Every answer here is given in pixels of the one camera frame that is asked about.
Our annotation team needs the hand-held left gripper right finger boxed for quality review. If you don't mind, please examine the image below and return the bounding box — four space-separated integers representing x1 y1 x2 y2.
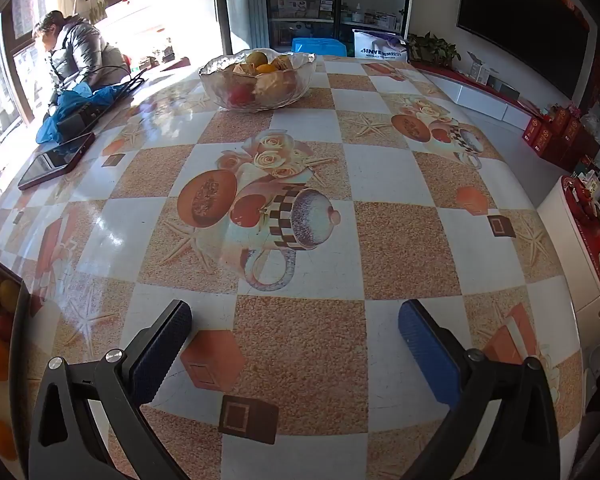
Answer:
397 299 563 480

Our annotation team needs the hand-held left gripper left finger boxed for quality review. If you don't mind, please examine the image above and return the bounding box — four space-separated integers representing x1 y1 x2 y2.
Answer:
27 299 193 480

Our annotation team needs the grey shallow tray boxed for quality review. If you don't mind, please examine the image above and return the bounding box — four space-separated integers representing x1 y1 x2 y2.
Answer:
0 247 33 480

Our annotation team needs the checkered printed tablecloth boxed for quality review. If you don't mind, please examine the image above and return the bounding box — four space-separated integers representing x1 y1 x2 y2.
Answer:
0 52 588 480

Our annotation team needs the white side table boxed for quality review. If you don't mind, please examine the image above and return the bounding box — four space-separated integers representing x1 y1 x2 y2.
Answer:
537 175 600 331

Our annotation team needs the red tray of snacks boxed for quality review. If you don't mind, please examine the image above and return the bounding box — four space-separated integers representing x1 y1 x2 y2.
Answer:
562 170 600 291

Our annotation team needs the smartphone in dark red case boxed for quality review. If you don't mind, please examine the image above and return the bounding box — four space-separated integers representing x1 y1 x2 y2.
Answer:
17 131 97 191

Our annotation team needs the red gift box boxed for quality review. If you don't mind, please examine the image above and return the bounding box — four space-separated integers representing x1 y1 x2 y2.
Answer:
522 116 548 148
536 127 571 161
550 106 573 133
565 116 588 148

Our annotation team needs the white low console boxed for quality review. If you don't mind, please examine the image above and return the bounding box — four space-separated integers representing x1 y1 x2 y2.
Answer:
412 62 538 133

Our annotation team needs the blue crumpled cloth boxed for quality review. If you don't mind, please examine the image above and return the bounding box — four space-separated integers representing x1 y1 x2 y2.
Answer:
35 85 131 145

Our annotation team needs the glass fruit bowl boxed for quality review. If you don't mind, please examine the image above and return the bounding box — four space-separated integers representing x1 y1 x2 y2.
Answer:
199 49 317 112

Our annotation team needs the pale physalis husk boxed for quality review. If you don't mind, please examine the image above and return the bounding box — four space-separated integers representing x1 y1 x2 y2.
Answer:
254 71 301 107

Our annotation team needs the green potted plant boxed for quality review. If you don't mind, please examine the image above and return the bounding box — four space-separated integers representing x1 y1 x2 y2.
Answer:
407 32 462 68

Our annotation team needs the white printed bag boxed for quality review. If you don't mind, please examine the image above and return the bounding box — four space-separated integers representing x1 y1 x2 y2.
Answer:
352 29 410 63

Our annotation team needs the blue plastic stool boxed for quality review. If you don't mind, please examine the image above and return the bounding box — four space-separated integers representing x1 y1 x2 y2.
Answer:
292 37 348 57

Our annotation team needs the grey curtain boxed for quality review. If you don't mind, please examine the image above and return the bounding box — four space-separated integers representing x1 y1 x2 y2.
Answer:
224 0 268 55

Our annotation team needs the glass door cabinet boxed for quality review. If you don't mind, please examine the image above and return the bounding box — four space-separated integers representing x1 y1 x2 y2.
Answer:
264 0 415 57

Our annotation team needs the black charger with cable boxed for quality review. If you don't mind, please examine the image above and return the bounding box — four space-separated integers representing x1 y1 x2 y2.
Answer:
75 65 148 106

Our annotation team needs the black wall television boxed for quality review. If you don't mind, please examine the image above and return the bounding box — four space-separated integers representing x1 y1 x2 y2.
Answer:
456 0 595 102

